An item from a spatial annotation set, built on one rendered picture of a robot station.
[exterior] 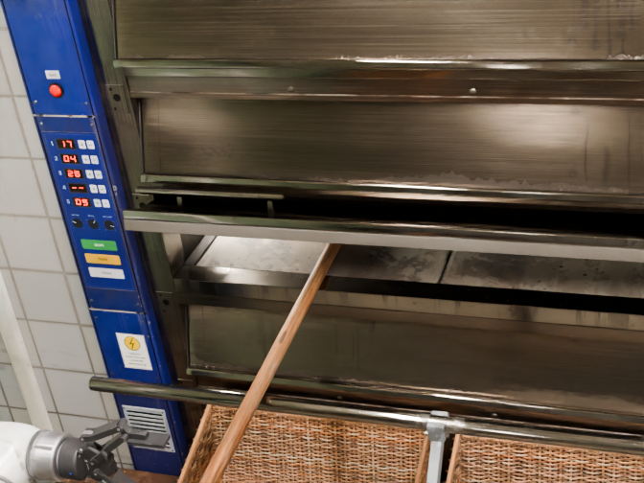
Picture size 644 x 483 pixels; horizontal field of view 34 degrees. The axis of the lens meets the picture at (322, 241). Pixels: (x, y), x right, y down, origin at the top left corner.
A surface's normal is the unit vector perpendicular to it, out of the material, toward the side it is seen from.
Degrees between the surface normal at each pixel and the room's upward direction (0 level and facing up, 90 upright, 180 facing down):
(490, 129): 70
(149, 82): 90
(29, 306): 90
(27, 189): 90
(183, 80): 90
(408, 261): 0
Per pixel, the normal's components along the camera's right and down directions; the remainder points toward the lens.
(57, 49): -0.30, 0.52
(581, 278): -0.12, -0.85
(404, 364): -0.33, 0.20
